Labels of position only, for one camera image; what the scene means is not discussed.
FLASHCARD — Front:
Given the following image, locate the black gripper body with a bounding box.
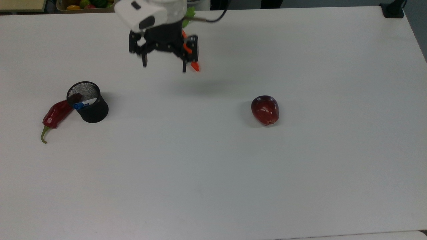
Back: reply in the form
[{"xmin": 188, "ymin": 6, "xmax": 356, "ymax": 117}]
[{"xmin": 143, "ymin": 20, "xmax": 188, "ymax": 56}]

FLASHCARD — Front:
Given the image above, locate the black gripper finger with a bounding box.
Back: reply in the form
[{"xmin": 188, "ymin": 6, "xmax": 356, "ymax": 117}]
[
  {"xmin": 129, "ymin": 31, "xmax": 149, "ymax": 67},
  {"xmin": 177, "ymin": 35, "xmax": 200, "ymax": 73}
]

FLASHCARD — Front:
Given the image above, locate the white marker with blue cap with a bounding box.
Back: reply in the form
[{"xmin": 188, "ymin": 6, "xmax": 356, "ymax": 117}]
[{"xmin": 73, "ymin": 98, "xmax": 98, "ymax": 110}]

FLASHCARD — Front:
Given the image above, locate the orange carrot with green leaves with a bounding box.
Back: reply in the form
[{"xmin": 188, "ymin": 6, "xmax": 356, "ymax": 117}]
[{"xmin": 181, "ymin": 7, "xmax": 200, "ymax": 72}]

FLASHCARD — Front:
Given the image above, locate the black mesh pen cup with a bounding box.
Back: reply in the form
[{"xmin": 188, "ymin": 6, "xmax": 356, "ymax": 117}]
[{"xmin": 66, "ymin": 81, "xmax": 109, "ymax": 123}]

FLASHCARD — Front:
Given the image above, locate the cardboard crate of fruit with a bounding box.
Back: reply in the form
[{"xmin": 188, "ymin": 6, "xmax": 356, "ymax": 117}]
[{"xmin": 56, "ymin": 0, "xmax": 116, "ymax": 14}]

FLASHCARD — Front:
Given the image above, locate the dark red apple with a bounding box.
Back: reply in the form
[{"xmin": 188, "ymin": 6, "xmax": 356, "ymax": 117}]
[{"xmin": 251, "ymin": 95, "xmax": 280, "ymax": 126}]

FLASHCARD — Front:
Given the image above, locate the red chili pepper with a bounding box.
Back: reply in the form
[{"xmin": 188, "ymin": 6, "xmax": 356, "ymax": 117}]
[{"xmin": 41, "ymin": 93, "xmax": 82, "ymax": 144}]

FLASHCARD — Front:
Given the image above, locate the light wooden table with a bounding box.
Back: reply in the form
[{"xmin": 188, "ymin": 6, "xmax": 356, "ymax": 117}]
[{"xmin": 0, "ymin": 0, "xmax": 47, "ymax": 13}]

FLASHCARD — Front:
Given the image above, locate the black clamp stand base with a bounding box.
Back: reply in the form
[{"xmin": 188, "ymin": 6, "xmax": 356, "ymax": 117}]
[{"xmin": 380, "ymin": 0, "xmax": 406, "ymax": 19}]

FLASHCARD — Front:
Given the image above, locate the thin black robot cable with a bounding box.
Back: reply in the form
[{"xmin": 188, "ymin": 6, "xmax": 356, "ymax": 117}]
[{"xmin": 192, "ymin": 0, "xmax": 231, "ymax": 23}]

